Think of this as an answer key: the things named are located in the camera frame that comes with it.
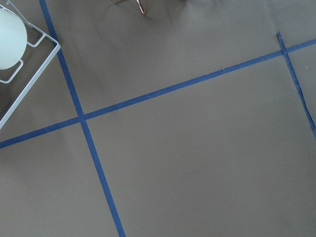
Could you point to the white cup in rack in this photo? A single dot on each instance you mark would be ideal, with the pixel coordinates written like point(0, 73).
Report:
point(13, 39)

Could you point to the copper wire bottle rack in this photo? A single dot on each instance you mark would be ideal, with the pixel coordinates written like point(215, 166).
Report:
point(142, 5)

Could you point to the white wire dish rack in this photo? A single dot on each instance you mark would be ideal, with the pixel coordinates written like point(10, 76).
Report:
point(17, 81)

